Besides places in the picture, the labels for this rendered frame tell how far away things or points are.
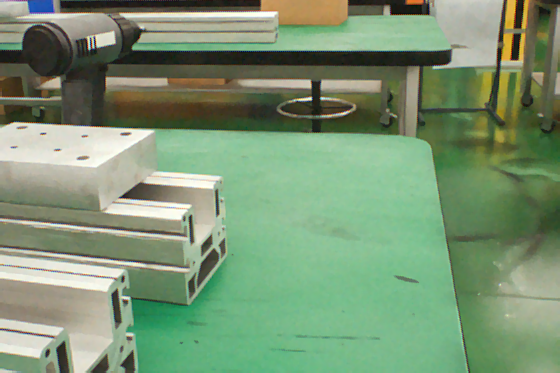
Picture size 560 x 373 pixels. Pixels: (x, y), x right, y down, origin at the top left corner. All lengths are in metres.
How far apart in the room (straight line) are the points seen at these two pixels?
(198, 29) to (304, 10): 0.53
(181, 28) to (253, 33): 0.23
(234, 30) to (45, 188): 1.53
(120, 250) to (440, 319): 0.28
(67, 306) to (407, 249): 0.35
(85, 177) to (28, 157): 0.06
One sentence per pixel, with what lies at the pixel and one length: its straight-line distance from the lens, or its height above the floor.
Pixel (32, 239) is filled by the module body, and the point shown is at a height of 0.83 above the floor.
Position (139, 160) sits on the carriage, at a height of 0.89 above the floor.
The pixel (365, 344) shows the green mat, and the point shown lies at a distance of 0.52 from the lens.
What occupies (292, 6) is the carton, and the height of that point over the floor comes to 0.85.
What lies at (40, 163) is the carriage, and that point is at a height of 0.90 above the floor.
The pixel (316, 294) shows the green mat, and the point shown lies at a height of 0.78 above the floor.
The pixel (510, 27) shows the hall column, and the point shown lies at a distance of 6.06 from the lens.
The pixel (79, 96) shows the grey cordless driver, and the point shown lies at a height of 0.91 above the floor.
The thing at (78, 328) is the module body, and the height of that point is 0.83.
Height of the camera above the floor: 1.07
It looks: 19 degrees down
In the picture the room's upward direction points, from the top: 1 degrees counter-clockwise
